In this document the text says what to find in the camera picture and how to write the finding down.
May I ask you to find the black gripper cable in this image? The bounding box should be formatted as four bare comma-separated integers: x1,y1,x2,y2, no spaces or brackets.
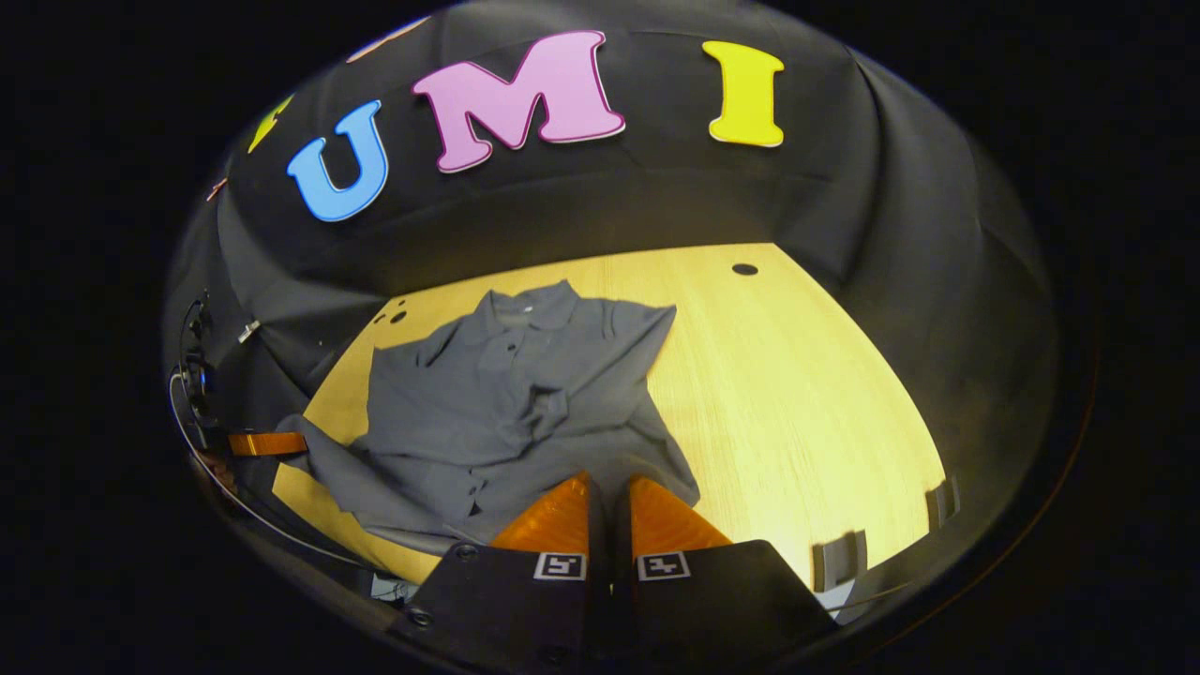
169,370,376,573

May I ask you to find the grey collared shirt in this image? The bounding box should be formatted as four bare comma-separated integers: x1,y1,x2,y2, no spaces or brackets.
281,279,702,556

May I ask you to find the grey table edge bracket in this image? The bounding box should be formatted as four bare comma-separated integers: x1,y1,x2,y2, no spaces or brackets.
811,530,868,592
926,476,960,528

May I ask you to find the black backdrop cloth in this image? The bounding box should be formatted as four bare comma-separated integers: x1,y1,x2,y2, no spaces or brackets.
159,0,1060,610

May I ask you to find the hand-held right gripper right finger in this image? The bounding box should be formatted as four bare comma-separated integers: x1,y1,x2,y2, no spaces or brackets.
614,473,840,675

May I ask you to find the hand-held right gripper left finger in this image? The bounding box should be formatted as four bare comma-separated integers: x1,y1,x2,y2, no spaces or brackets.
389,472,608,675

